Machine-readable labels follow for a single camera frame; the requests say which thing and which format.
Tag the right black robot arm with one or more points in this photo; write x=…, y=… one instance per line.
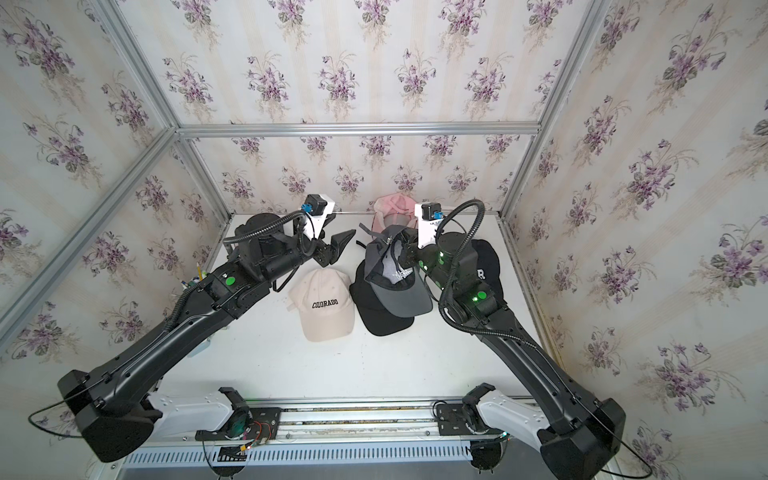
x=469, y=305

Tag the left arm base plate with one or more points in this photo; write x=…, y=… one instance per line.
x=258, y=426

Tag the beige baseball cap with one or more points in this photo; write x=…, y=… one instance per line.
x=324, y=304

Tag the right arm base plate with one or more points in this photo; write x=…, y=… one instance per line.
x=457, y=419

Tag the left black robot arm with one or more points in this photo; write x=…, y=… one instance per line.
x=114, y=405

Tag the aluminium mounting rail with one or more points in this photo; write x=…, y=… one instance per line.
x=354, y=420

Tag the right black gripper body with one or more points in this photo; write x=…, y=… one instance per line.
x=415, y=255

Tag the black cap white letter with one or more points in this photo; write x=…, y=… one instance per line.
x=488, y=266

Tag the dark grey baseball cap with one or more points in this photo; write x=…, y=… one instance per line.
x=401, y=291

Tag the pink cap back wall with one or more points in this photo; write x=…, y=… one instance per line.
x=394, y=209

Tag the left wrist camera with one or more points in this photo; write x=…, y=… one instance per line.
x=317, y=209

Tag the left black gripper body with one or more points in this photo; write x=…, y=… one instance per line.
x=319, y=251

